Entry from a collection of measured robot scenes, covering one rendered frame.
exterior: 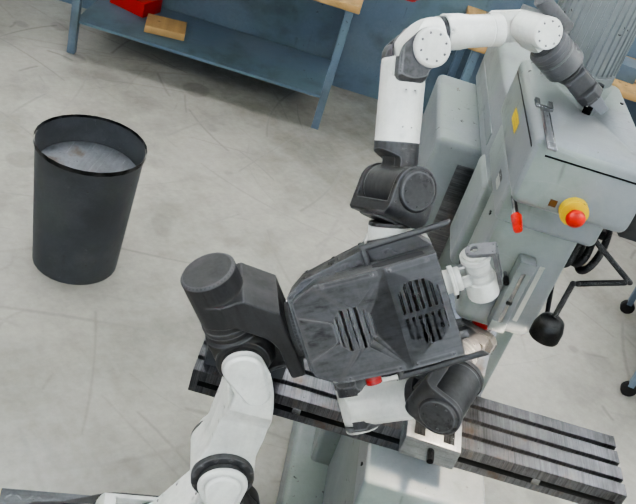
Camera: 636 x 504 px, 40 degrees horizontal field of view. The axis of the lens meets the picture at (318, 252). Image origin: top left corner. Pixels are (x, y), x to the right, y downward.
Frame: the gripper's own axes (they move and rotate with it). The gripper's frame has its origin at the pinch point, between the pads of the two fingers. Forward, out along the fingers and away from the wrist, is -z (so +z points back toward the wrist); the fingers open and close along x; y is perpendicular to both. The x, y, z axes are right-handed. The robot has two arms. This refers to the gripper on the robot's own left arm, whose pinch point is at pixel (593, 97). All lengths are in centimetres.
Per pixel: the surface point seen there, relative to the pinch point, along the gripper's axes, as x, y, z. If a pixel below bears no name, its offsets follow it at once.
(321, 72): -385, -132, -109
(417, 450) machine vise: 18, -89, -39
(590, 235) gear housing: 14.4, -19.2, -18.7
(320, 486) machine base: -30, -155, -77
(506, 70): -51, -14, -10
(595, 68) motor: -14.8, 4.2, -4.3
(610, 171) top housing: 22.1, -6.2, -1.2
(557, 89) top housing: -9.4, -4.8, 1.5
